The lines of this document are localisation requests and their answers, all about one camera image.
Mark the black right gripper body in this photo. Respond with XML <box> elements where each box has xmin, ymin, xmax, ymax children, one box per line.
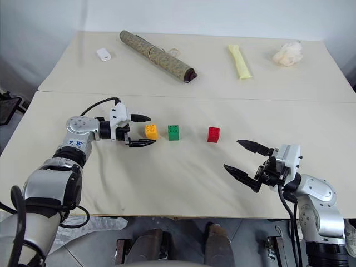
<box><xmin>255</xmin><ymin>148</ymin><xmax>287</xmax><ymax>187</ymax></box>

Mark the small white plastic device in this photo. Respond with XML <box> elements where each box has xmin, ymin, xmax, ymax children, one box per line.
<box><xmin>96</xmin><ymin>47</ymin><xmax>112</xmax><ymax>62</ymax></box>

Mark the black chair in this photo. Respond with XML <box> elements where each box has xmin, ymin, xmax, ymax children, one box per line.
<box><xmin>0</xmin><ymin>90</ymin><xmax>23</xmax><ymax>126</ymax></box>

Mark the crumpled clear plastic sheet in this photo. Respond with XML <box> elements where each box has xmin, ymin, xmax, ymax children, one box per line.
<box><xmin>54</xmin><ymin>215</ymin><xmax>128</xmax><ymax>248</ymax></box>

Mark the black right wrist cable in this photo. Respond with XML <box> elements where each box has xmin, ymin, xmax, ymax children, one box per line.
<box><xmin>277</xmin><ymin>183</ymin><xmax>304</xmax><ymax>267</ymax></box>

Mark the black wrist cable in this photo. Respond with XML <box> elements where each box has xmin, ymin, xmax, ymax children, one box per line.
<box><xmin>277</xmin><ymin>183</ymin><xmax>304</xmax><ymax>267</ymax></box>
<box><xmin>80</xmin><ymin>97</ymin><xmax>121</xmax><ymax>116</ymax></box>

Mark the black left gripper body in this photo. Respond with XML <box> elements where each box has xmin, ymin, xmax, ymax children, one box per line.
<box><xmin>115</xmin><ymin>125</ymin><xmax>131</xmax><ymax>145</ymax></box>

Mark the rolled patterned mat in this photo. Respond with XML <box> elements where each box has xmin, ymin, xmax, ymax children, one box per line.
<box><xmin>119</xmin><ymin>29</ymin><xmax>199</xmax><ymax>85</ymax></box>

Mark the red toy brick cube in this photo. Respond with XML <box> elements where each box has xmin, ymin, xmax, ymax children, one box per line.
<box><xmin>206</xmin><ymin>126</ymin><xmax>221</xmax><ymax>144</ymax></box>

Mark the green toy brick cube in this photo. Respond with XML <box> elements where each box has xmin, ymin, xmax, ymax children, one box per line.
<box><xmin>167</xmin><ymin>124</ymin><xmax>181</xmax><ymax>142</ymax></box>

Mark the black left shoulder cable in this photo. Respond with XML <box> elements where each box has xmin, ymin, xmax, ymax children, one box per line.
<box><xmin>0</xmin><ymin>185</ymin><xmax>91</xmax><ymax>267</ymax></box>

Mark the yellow toy brick cube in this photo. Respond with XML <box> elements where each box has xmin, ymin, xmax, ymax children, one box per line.
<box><xmin>144</xmin><ymin>123</ymin><xmax>160</xmax><ymax>140</ymax></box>

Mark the dark rounded shape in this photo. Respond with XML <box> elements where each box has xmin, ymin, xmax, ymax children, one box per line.
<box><xmin>126</xmin><ymin>228</ymin><xmax>169</xmax><ymax>265</ymax></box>
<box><xmin>203</xmin><ymin>222</ymin><xmax>235</xmax><ymax>266</ymax></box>

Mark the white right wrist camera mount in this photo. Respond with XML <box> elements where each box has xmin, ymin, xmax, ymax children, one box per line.
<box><xmin>273</xmin><ymin>143</ymin><xmax>303</xmax><ymax>192</ymax></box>

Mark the white shoe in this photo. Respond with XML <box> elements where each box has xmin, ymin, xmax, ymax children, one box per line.
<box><xmin>344</xmin><ymin>219</ymin><xmax>356</xmax><ymax>258</ymax></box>

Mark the folded yellow cloth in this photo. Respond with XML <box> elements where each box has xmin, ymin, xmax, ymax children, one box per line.
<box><xmin>227</xmin><ymin>43</ymin><xmax>253</xmax><ymax>80</ymax></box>

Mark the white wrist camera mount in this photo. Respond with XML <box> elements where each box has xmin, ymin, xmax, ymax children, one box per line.
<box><xmin>108</xmin><ymin>103</ymin><xmax>132</xmax><ymax>140</ymax></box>
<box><xmin>273</xmin><ymin>143</ymin><xmax>303</xmax><ymax>192</ymax></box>

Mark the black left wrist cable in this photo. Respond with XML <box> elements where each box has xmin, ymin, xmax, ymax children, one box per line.
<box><xmin>80</xmin><ymin>97</ymin><xmax>121</xmax><ymax>116</ymax></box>

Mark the cream table cover cloth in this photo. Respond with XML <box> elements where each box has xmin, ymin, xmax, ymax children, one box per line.
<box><xmin>0</xmin><ymin>90</ymin><xmax>356</xmax><ymax>221</ymax></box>

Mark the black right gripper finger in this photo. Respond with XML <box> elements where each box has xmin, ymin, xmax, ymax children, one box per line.
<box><xmin>222</xmin><ymin>164</ymin><xmax>263</xmax><ymax>194</ymax></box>
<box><xmin>236</xmin><ymin>139</ymin><xmax>271</xmax><ymax>157</ymax></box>

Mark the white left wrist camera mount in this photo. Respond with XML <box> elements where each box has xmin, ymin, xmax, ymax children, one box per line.
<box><xmin>108</xmin><ymin>103</ymin><xmax>132</xmax><ymax>140</ymax></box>

